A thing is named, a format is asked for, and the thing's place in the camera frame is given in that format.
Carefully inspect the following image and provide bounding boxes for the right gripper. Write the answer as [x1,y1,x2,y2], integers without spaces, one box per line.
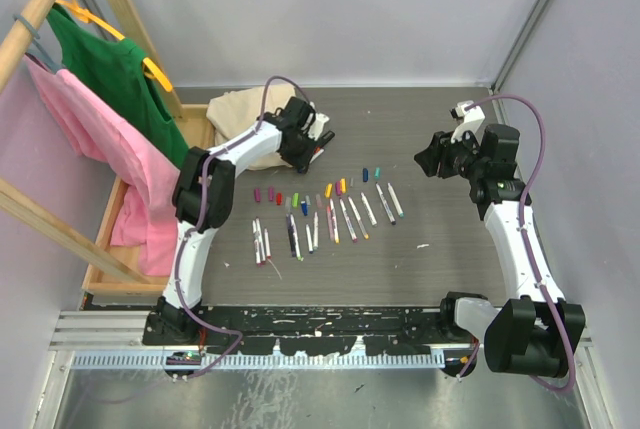
[415,126,487,182]

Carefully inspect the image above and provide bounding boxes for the teal cap white marker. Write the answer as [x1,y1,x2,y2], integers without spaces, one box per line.
[387,183,404,218]

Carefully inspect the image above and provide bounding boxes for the dark purple clear pen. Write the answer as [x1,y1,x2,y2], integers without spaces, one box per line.
[285,214,296,257]

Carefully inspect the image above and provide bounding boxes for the grey end white marker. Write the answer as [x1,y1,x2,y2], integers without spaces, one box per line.
[312,211,319,252]

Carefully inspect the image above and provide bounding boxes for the lilac pen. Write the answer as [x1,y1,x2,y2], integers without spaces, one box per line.
[326,205,335,242]

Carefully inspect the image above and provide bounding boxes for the grey cap white marker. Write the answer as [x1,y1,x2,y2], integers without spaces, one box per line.
[360,192,378,227]

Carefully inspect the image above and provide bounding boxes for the green cap rainbow pen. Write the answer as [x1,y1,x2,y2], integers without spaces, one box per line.
[289,214,303,261]

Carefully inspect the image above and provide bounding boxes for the blue end white marker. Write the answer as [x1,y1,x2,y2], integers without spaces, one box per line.
[305,224,314,254]

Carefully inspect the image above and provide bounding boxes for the red cap white pen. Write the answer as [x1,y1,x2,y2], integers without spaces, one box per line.
[263,228,272,260]

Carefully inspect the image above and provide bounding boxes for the yellow end rainbow pen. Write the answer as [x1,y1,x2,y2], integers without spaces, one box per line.
[329,198,340,244]

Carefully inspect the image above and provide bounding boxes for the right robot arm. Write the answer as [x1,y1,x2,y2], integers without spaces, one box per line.
[414,124,586,387]

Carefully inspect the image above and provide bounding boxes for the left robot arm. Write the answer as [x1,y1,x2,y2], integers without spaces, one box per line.
[147,96,317,345]

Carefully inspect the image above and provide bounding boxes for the orange black highlighter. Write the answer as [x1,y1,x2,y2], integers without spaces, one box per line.
[315,130,335,153]

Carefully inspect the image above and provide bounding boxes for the beige folded cloth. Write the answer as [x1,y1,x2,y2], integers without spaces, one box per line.
[206,83,295,146]

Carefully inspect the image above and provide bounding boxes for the wooden clothes rack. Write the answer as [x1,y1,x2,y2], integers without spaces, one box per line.
[1,0,213,295]

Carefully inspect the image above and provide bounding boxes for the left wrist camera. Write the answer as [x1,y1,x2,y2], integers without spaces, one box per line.
[308,112,330,140]

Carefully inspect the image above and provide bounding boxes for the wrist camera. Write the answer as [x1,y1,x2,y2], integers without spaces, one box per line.
[451,100,485,143]
[308,112,330,140]

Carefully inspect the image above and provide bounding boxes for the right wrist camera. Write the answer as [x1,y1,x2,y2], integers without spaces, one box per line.
[451,100,485,143]

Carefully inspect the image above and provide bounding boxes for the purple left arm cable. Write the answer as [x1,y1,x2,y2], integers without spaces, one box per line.
[172,75,321,378]

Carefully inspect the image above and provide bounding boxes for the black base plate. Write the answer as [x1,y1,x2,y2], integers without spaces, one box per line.
[142,304,499,356]

